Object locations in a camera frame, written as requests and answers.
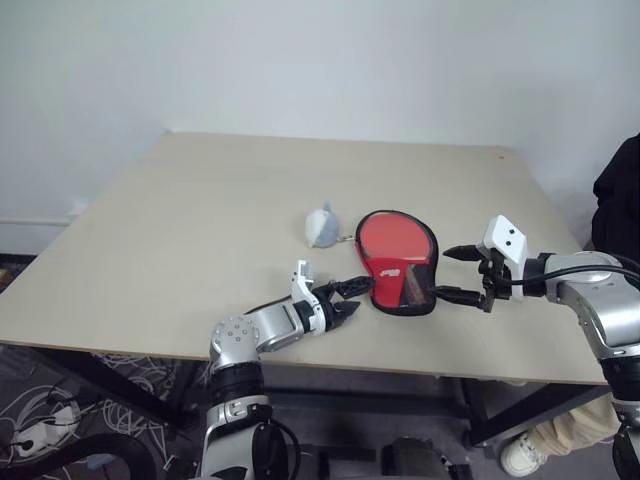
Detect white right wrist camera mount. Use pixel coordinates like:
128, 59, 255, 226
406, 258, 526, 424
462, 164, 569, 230
477, 214, 530, 304

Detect person's beige trouser leg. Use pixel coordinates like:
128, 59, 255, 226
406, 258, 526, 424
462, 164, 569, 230
527, 397, 622, 454

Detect grey white plush keychain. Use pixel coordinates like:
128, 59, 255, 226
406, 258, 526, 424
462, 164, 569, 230
304, 201, 352, 250

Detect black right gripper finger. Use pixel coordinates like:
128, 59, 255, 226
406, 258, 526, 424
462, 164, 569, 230
433, 285, 489, 309
443, 243, 484, 262

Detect white power strip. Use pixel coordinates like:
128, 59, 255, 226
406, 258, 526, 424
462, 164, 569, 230
13, 403, 82, 457

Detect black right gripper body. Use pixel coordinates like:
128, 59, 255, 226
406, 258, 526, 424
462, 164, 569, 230
477, 247, 515, 315

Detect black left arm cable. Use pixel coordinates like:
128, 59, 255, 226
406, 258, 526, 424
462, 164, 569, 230
243, 294, 297, 317

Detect black metal table frame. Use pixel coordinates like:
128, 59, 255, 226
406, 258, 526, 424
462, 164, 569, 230
0, 341, 617, 450

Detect person's black jacket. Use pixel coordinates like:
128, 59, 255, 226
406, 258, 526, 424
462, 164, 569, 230
591, 131, 640, 262

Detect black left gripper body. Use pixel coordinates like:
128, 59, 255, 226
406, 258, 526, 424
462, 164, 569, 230
312, 283, 347, 332

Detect black curved strap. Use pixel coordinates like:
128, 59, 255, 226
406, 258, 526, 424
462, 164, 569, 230
0, 432, 167, 480

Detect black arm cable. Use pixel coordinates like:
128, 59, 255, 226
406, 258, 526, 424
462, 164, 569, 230
499, 254, 640, 291
243, 294, 297, 317

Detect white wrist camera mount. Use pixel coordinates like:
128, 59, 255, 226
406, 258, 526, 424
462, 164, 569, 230
477, 214, 530, 304
291, 259, 324, 334

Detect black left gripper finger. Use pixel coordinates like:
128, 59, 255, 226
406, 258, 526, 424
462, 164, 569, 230
329, 276, 373, 301
331, 300, 363, 332

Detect red black paddle case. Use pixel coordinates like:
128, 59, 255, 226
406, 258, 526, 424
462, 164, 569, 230
353, 208, 441, 318

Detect white tangled floor cables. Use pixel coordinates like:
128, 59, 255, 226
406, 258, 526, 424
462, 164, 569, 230
0, 352, 211, 471

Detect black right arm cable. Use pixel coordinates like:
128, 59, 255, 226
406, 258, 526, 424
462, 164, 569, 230
499, 254, 640, 291

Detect red table tennis paddle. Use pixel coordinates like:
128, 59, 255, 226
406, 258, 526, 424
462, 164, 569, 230
359, 213, 434, 263

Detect person's white sneaker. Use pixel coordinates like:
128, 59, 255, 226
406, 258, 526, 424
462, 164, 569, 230
500, 432, 552, 477

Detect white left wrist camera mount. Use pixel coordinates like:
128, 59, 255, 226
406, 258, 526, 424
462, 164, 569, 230
291, 259, 324, 334

